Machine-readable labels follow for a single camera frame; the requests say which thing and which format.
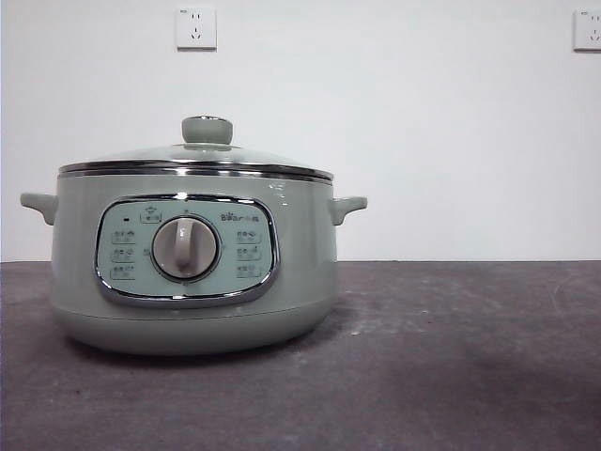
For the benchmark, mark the glass lid with green knob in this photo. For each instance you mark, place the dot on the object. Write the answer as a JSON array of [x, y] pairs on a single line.
[[207, 130]]

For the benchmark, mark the pale green electric cooking pot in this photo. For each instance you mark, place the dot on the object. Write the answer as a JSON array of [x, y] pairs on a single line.
[[305, 263]]

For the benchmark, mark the white wall socket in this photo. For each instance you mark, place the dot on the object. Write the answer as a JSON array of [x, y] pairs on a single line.
[[196, 29], [589, 30]]

